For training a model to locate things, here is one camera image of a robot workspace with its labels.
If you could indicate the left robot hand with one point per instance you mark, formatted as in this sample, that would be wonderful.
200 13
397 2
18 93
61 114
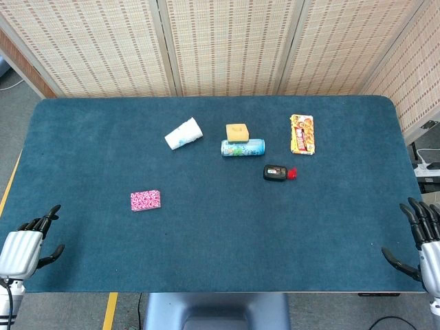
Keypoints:
20 251

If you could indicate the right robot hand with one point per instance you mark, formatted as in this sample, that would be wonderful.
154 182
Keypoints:
429 264

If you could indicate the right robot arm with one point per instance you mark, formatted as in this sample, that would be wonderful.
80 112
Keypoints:
436 309

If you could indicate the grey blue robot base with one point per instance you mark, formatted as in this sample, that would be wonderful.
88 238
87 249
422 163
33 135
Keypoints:
216 309

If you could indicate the pink patterned packet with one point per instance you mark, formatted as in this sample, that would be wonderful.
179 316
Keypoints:
146 200

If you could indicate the white paper cup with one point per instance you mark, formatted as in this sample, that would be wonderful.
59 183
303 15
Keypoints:
182 134

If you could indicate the black table control panel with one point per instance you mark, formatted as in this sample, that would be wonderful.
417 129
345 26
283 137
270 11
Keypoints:
378 294

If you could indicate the yellow floor tape strip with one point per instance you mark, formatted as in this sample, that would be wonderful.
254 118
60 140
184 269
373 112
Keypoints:
9 185
110 311

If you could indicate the white power strip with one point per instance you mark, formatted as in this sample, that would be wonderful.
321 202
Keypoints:
428 168

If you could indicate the metal screen hinge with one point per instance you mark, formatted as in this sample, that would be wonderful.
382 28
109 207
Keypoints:
429 124

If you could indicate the black bottle red cap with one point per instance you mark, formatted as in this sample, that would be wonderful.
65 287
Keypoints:
275 173

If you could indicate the yellow snack package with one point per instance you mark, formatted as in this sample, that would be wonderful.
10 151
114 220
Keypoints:
302 135

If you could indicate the woven bamboo screen panel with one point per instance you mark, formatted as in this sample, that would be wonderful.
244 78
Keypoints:
416 75
96 48
230 48
343 48

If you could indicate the brown woven screen panel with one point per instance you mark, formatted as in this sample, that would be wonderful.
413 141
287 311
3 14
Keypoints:
24 58

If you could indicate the blue table cloth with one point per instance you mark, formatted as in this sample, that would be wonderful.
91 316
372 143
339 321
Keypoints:
220 223

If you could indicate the light blue beverage can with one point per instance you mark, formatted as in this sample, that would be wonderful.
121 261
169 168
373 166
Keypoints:
242 148

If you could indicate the yellow sponge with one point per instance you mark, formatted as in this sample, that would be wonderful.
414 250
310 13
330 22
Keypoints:
237 132

